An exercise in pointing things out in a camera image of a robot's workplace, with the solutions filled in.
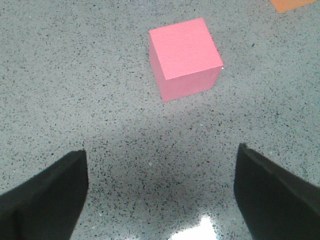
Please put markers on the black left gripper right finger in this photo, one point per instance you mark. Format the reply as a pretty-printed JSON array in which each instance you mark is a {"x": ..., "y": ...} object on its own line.
[{"x": 275, "y": 203}]

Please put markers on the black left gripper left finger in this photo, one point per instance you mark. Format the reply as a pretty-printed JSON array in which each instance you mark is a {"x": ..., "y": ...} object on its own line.
[{"x": 48, "y": 205}]

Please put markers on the orange foam cube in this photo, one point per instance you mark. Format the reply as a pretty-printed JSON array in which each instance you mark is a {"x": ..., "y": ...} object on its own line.
[{"x": 282, "y": 6}]

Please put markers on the pink foam cube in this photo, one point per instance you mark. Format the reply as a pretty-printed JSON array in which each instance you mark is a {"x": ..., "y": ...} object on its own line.
[{"x": 184, "y": 59}]

